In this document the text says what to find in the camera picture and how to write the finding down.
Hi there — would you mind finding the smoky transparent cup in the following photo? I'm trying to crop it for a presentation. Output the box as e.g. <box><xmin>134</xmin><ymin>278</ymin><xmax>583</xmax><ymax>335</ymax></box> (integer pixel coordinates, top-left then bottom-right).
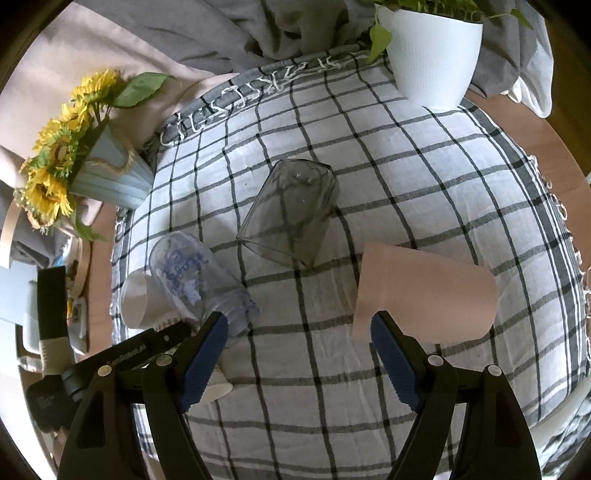
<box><xmin>236</xmin><ymin>158</ymin><xmax>340</xmax><ymax>270</ymax></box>

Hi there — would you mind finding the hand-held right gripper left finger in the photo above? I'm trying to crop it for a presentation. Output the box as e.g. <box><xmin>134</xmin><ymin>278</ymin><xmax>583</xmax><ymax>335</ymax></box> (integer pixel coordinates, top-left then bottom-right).
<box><xmin>56</xmin><ymin>311</ymin><xmax>230</xmax><ymax>480</ymax></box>

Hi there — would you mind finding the beige cloth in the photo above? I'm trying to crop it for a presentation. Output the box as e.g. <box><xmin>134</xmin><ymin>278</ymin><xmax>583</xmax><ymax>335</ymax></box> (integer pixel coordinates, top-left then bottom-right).
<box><xmin>0</xmin><ymin>18</ymin><xmax>241</xmax><ymax>241</ymax></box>

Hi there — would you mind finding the checked tablecloth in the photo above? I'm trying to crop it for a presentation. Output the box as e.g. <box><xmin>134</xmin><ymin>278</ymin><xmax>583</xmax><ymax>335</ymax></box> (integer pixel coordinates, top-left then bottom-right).
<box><xmin>111</xmin><ymin>44</ymin><xmax>591</xmax><ymax>480</ymax></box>

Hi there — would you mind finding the pink cup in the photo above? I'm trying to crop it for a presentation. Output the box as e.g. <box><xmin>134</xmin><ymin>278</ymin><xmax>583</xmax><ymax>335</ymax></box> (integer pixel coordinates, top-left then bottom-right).
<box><xmin>351</xmin><ymin>242</ymin><xmax>498</xmax><ymax>344</ymax></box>

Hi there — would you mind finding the grey blanket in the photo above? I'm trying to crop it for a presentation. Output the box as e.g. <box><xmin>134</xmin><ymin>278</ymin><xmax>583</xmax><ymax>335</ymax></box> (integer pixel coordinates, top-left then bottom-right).
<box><xmin>76</xmin><ymin>0</ymin><xmax>555</xmax><ymax>118</ymax></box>

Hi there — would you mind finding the green leafy plant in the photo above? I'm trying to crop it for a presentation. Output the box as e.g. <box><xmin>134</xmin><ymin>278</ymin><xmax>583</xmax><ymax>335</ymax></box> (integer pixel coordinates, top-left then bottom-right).
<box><xmin>367</xmin><ymin>0</ymin><xmax>534</xmax><ymax>63</ymax></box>

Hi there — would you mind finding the white ribbed plant pot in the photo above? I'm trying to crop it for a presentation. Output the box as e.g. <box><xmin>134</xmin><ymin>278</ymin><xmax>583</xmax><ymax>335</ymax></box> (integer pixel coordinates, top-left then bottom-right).
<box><xmin>376</xmin><ymin>4</ymin><xmax>483</xmax><ymax>109</ymax></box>

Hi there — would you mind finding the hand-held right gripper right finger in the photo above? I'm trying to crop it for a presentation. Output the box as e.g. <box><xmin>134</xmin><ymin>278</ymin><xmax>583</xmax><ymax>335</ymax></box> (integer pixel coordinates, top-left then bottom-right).
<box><xmin>369</xmin><ymin>310</ymin><xmax>543</xmax><ymax>480</ymax></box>

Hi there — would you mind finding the light blue box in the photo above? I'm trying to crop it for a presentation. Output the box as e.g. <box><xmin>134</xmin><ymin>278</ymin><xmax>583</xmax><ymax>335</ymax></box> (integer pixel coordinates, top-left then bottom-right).
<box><xmin>0</xmin><ymin>265</ymin><xmax>40</xmax><ymax>326</ymax></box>

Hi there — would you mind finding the clear cup with blue print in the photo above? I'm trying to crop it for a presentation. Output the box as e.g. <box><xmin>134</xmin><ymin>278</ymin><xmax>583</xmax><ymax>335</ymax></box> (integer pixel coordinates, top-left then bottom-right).
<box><xmin>148</xmin><ymin>232</ymin><xmax>259</xmax><ymax>337</ymax></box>

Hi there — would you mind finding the sunflower bouquet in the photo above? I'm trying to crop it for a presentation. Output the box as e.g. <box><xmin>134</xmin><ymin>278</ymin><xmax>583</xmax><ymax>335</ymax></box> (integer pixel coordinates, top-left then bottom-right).
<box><xmin>14</xmin><ymin>69</ymin><xmax>171</xmax><ymax>241</ymax></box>

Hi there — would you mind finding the small white paper cup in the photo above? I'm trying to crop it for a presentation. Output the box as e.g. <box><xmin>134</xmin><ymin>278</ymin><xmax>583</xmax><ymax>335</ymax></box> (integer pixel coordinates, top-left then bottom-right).
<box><xmin>203</xmin><ymin>367</ymin><xmax>233</xmax><ymax>402</ymax></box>

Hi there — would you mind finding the light blue flower pot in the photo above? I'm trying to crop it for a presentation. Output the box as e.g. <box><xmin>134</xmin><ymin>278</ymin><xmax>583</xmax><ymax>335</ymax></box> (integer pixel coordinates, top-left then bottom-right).
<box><xmin>69</xmin><ymin>124</ymin><xmax>155</xmax><ymax>210</ymax></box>

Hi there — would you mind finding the white cloth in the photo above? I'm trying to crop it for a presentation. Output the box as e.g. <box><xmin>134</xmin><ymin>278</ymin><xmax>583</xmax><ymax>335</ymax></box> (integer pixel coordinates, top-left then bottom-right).
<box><xmin>503</xmin><ymin>78</ymin><xmax>555</xmax><ymax>118</ymax></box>

